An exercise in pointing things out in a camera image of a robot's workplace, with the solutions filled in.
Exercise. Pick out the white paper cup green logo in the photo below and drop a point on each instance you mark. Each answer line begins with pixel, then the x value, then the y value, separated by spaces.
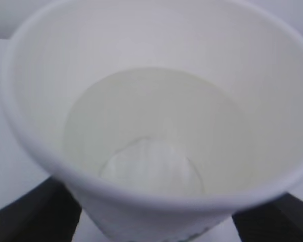
pixel 162 118

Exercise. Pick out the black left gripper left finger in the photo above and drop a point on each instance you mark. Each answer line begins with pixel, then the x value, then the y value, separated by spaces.
pixel 46 213

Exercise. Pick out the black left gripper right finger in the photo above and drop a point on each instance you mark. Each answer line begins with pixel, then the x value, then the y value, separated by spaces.
pixel 280 220

